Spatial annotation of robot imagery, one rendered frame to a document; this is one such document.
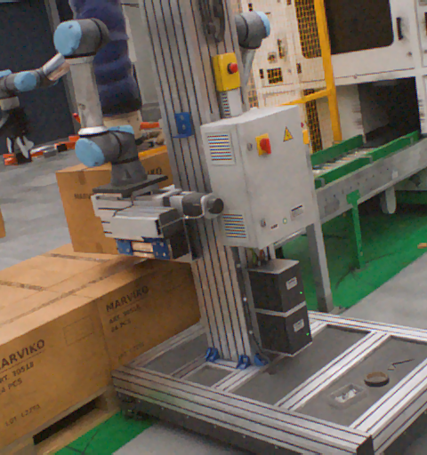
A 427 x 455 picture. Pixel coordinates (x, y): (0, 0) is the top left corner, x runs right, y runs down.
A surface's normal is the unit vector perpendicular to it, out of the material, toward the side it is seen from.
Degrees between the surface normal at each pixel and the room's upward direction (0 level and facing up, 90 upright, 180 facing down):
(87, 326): 90
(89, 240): 89
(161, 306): 90
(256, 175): 90
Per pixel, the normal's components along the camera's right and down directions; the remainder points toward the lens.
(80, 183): -0.64, 0.29
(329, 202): 0.73, 0.04
